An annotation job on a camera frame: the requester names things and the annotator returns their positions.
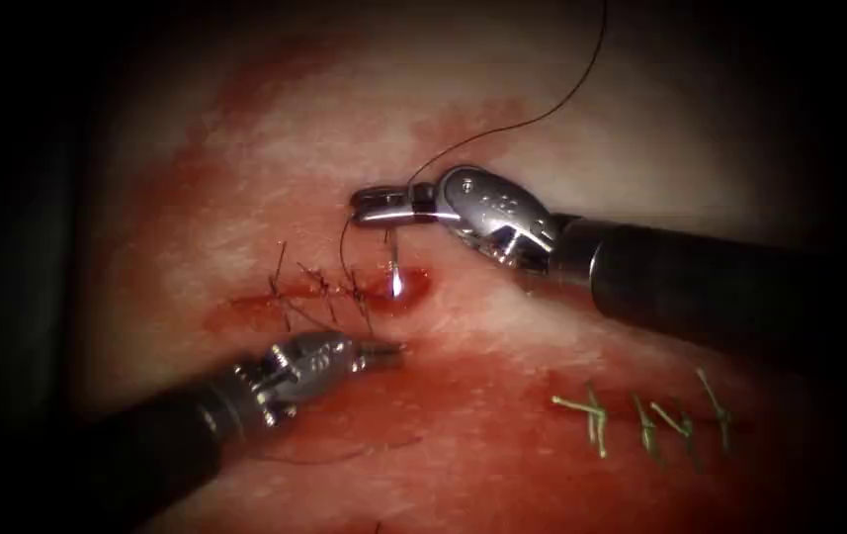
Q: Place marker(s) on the left arm needle driver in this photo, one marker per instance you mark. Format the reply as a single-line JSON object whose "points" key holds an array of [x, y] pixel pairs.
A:
{"points": [[304, 363]]}

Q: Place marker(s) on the right arm needle driver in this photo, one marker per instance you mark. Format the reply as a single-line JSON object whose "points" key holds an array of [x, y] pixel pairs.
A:
{"points": [[497, 211]]}

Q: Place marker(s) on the right arm needle driver jaw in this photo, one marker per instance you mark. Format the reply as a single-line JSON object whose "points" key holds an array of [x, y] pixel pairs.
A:
{"points": [[386, 216], [382, 198]]}

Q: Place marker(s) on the left arm needle driver jaw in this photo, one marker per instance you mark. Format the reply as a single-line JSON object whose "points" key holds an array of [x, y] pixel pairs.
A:
{"points": [[378, 354]]}

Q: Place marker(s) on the curved steel needle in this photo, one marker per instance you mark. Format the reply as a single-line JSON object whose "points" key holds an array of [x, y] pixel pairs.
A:
{"points": [[395, 280]]}

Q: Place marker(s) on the black thread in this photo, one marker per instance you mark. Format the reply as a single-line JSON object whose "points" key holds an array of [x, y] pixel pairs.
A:
{"points": [[542, 117]]}

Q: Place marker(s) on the dark right arm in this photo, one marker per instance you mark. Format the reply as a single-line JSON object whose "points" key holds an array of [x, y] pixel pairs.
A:
{"points": [[690, 282]]}

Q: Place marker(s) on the dark left arm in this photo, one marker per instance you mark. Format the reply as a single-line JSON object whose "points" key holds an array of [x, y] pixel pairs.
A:
{"points": [[163, 445]]}

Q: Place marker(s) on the black stitching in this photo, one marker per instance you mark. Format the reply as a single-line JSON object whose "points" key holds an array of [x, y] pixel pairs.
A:
{"points": [[319, 285]]}

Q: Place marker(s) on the tissue pad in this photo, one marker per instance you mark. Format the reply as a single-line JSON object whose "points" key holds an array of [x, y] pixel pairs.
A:
{"points": [[245, 222]]}

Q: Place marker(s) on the blue stitching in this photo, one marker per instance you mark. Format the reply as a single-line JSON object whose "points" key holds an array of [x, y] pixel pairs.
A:
{"points": [[645, 426]]}

